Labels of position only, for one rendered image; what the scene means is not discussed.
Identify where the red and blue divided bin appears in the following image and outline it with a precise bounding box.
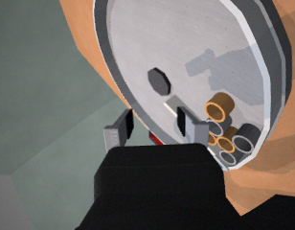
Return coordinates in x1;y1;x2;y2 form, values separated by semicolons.
147;129;164;145

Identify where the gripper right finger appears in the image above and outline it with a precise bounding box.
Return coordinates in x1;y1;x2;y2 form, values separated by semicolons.
177;106;210;148

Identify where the grey round turntable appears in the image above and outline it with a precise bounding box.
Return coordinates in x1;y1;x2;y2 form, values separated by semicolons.
93;0;292;171

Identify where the dark grey metal sleeve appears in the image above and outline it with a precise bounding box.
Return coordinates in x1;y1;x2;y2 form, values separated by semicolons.
206;115;232;137
232;124;261;153
219;149;243;165

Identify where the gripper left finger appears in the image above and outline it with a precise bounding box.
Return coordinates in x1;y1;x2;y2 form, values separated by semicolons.
103;109;134;152

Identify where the bronze bushing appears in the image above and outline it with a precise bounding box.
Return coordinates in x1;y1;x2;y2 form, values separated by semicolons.
209;132;217;146
205;92;235;122
216;126;238;152

